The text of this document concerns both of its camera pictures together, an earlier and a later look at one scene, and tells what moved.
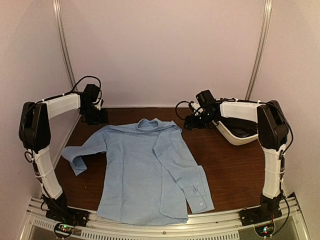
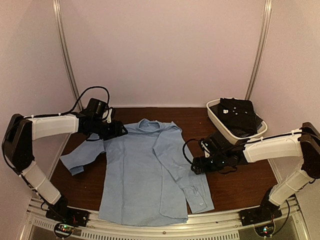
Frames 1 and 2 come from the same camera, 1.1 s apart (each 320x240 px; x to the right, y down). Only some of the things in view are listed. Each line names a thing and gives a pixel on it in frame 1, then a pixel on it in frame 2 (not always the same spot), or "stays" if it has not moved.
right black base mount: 257,215 stays
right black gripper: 190,119 to 197,161
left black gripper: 103,118 to 116,131
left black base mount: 64,214 stays
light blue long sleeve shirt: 149,177 stays
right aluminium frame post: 266,18 stays
